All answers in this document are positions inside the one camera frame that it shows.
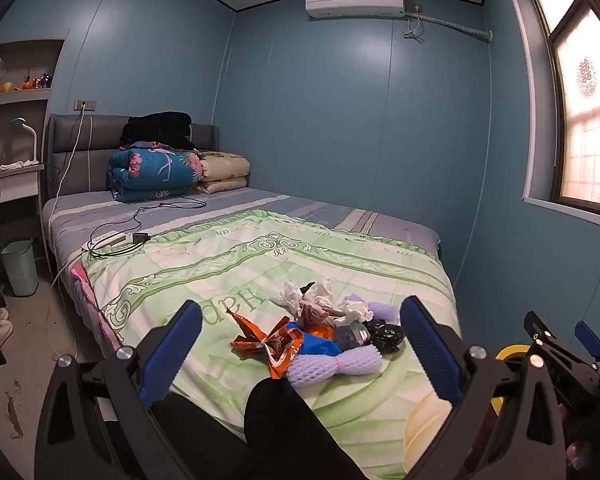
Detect black plastic bag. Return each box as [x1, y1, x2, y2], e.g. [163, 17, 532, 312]
[364, 320, 404, 354]

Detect orange snack wrapper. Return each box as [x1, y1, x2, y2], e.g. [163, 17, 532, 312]
[227, 311, 304, 379]

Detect blue plastic bag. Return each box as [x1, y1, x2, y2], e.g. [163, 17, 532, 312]
[286, 322, 341, 358]

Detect purple foam fruit net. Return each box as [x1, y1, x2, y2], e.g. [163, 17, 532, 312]
[286, 346, 382, 388]

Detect yellow rimmed trash bin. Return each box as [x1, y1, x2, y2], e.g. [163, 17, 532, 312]
[491, 344, 530, 416]

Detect person's right hand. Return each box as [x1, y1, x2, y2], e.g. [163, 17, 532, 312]
[558, 404, 586, 470]

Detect green floral quilt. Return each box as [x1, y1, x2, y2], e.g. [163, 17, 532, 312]
[82, 209, 458, 479]

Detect light green waste basket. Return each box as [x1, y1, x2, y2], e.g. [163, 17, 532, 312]
[0, 238, 38, 297]

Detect blue floral folded blanket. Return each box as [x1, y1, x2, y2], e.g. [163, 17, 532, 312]
[107, 146, 202, 203]

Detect beige folded blanket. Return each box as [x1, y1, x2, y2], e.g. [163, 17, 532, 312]
[197, 152, 250, 194]

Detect grey upholstered headboard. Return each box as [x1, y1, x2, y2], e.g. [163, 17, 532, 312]
[46, 112, 221, 198]

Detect black clothing pile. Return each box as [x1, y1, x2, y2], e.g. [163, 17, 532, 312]
[119, 110, 195, 151]

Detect white desk lamp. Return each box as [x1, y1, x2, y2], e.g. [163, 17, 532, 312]
[12, 117, 38, 164]

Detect air conditioner pipe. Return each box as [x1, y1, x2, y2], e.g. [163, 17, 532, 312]
[404, 10, 493, 44]

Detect white shelf desk unit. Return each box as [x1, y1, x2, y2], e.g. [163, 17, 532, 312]
[0, 39, 64, 206]

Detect black charger cable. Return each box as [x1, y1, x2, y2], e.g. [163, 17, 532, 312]
[85, 195, 208, 259]

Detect wall power outlet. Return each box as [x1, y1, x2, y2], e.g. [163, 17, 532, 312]
[73, 100, 97, 112]

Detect white charging cable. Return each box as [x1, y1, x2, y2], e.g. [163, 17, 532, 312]
[49, 103, 88, 291]

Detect window with brown frame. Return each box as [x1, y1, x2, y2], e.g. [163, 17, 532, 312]
[510, 0, 600, 226]

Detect white wall air conditioner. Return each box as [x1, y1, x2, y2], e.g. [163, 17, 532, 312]
[306, 0, 404, 18]

